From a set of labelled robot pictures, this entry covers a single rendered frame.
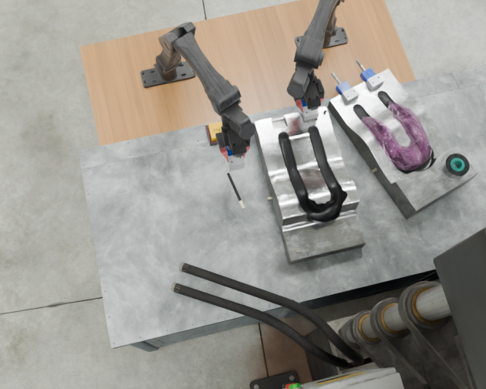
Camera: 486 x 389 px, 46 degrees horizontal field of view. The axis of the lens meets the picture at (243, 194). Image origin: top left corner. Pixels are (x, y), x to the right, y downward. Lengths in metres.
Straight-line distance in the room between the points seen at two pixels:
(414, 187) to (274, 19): 0.86
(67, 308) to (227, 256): 1.09
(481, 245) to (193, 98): 1.52
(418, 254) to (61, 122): 1.91
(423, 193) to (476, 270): 1.17
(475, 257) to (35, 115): 2.63
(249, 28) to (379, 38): 0.50
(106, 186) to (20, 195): 1.02
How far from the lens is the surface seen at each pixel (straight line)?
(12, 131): 3.17
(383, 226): 2.05
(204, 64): 1.73
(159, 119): 2.13
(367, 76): 2.18
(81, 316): 2.81
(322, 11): 1.84
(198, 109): 2.14
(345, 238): 1.94
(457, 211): 2.15
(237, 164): 1.87
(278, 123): 2.05
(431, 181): 2.03
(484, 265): 0.82
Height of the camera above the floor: 2.71
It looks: 72 degrees down
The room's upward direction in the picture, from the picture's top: 5 degrees clockwise
